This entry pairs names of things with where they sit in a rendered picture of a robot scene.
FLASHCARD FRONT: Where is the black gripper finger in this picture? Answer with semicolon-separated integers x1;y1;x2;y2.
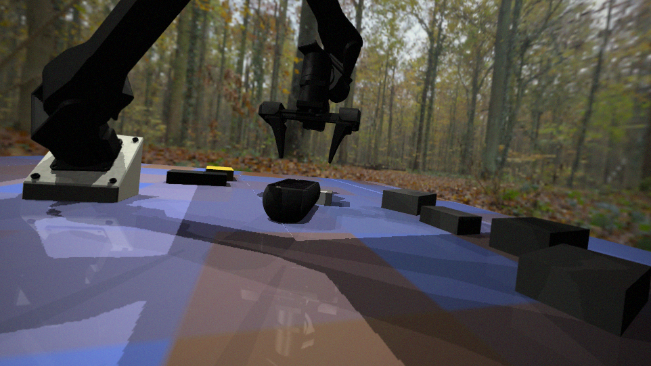
328;122;352;164
265;116;287;158

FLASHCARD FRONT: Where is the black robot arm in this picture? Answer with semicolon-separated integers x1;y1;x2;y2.
31;0;363;172

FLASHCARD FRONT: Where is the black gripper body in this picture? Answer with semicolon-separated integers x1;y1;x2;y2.
259;75;361;131

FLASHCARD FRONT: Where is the yellow rectangular block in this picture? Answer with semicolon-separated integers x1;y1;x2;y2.
206;166;234;181

